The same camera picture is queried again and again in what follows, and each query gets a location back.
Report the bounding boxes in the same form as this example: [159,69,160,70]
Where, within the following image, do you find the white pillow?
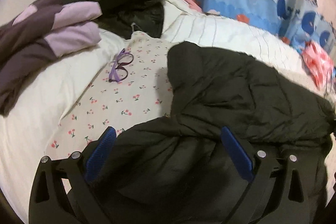
[0,30,126,214]

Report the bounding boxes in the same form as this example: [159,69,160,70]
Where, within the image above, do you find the cherry print bed sheet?
[44,31,175,159]

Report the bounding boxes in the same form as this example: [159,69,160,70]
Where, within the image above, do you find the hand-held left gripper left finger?
[28,126,117,224]

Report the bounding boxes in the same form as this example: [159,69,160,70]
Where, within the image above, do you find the purple two-tone jacket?
[0,0,102,116]

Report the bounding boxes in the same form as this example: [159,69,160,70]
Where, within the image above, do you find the black crumpled garment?
[64,0,171,39]

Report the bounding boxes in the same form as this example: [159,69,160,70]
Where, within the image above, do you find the small pink cloth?
[182,0,203,12]

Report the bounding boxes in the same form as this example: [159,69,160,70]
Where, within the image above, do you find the pink floral cloth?
[301,42,335,88]

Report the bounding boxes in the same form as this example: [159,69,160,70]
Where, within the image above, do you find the white striped duvet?
[161,0,326,93]

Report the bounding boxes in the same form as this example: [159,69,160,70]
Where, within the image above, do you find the purple eyeglasses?
[108,49,134,83]

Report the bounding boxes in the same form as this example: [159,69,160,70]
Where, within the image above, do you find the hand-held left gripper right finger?
[220,126,306,224]

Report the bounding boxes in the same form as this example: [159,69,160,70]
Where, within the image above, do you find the black puffer jacket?
[92,41,336,224]

